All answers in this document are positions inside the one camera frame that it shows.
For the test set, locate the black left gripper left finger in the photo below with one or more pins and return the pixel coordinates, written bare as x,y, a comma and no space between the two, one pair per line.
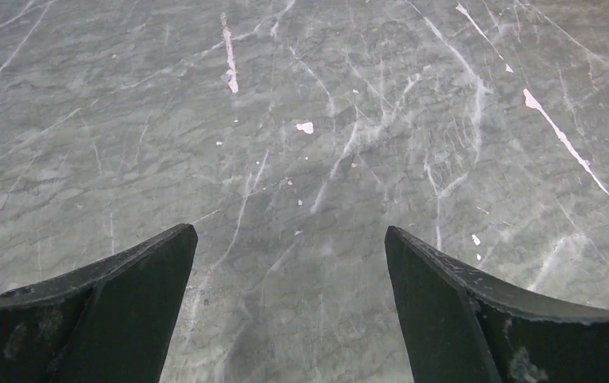
108,321

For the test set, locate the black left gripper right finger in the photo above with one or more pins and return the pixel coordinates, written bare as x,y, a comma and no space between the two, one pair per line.
461,324

